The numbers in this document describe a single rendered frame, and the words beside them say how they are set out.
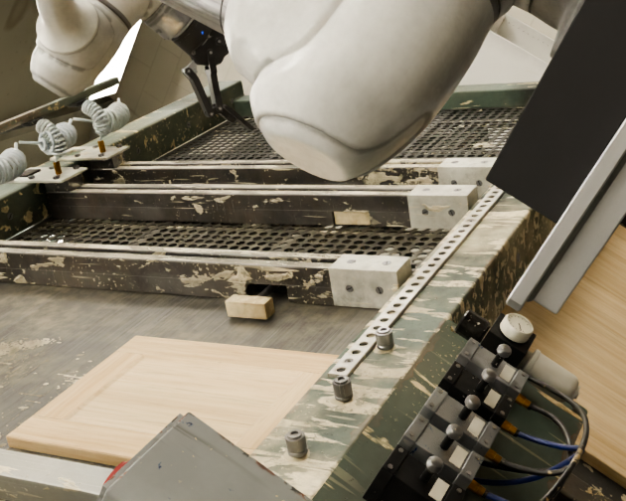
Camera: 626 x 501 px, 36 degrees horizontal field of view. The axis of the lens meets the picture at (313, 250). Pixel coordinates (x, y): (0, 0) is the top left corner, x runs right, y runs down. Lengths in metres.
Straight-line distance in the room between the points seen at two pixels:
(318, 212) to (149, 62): 5.79
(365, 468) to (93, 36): 0.83
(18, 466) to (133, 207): 1.07
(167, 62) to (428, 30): 6.83
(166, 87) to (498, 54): 3.29
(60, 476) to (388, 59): 0.70
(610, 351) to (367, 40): 1.36
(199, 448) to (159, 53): 6.93
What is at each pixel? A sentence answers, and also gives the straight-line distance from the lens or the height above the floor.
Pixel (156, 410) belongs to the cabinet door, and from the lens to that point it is 1.42.
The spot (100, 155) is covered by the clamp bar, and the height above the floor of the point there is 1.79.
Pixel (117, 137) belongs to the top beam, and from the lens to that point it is 2.73.
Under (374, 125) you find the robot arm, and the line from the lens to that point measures 0.85.
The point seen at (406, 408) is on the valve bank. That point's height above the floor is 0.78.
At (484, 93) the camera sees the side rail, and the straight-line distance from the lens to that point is 2.80.
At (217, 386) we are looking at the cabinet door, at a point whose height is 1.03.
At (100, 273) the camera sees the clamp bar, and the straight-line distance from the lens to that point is 1.93.
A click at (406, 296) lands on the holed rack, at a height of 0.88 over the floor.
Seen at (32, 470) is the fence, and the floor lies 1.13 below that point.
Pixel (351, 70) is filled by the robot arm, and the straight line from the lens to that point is 0.84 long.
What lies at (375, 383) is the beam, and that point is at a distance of 1.31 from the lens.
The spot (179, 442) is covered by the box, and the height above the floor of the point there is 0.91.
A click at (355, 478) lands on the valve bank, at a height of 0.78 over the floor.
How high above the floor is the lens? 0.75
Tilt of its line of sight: 11 degrees up
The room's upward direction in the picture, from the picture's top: 57 degrees counter-clockwise
